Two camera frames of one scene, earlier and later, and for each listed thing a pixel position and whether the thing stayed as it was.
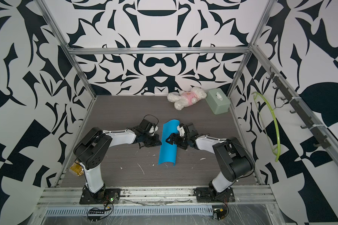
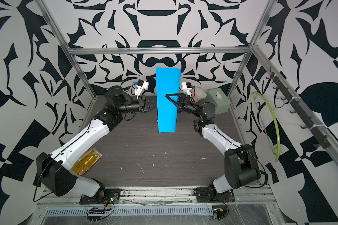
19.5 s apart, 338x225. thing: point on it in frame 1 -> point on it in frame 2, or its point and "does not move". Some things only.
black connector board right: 220,213 does not move
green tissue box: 218,101 does not move
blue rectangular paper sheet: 168,152 -> 168,81
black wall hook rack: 285,90 does not move
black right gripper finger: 172,138 -> 178,104
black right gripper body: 183,141 -> 187,103
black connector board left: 95,215 does not move
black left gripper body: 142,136 -> 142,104
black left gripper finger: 154,141 -> 151,104
